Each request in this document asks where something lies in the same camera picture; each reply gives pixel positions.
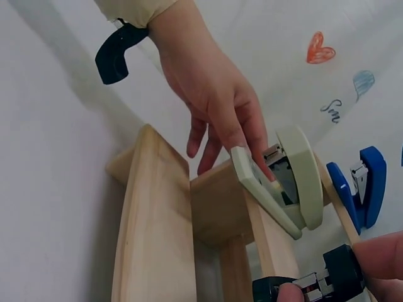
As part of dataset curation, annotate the wooden shelf rack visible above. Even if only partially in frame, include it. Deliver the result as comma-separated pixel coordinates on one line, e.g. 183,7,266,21
105,124,378,302

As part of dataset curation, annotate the person's right hand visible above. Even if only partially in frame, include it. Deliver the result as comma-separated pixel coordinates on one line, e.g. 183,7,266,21
278,231,403,302

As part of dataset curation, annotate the person's left hand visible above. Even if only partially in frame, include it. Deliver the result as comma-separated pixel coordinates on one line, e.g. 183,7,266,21
147,0,278,184

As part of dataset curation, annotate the black stapler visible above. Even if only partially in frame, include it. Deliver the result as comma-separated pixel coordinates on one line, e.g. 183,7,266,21
251,245,368,302

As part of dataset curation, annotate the black wrist band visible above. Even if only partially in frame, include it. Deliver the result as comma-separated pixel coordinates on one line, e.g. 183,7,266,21
94,18,149,85

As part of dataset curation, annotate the beige stapler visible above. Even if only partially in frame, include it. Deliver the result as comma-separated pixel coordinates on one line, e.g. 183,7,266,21
230,125,324,242

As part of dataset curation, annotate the blue stapler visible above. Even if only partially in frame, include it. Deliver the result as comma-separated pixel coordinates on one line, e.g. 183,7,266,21
326,145,387,235

